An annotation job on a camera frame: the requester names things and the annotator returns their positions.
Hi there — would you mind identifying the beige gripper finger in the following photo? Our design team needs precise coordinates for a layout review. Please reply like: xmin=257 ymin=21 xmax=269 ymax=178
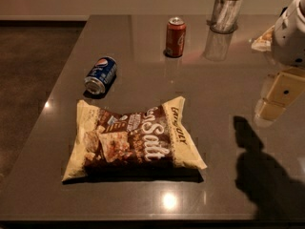
xmin=254 ymin=98 xmax=285 ymax=121
xmin=266 ymin=67 xmax=305 ymax=107

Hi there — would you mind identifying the blue pepsi can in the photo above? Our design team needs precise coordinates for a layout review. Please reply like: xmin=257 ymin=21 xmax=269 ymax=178
xmin=84 ymin=56 xmax=117 ymax=95

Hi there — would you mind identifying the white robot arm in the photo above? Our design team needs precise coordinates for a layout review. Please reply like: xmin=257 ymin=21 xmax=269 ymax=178
xmin=252 ymin=0 xmax=305 ymax=126

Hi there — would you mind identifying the red soda can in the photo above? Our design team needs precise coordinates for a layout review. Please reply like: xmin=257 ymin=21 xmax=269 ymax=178
xmin=165 ymin=17 xmax=186 ymax=58

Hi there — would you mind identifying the small snack packet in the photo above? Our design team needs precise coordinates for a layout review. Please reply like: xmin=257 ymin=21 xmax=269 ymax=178
xmin=252 ymin=26 xmax=275 ymax=52

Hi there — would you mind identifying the yellow brown chips bag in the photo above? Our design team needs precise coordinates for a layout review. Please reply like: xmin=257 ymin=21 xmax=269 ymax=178
xmin=63 ymin=96 xmax=207 ymax=181

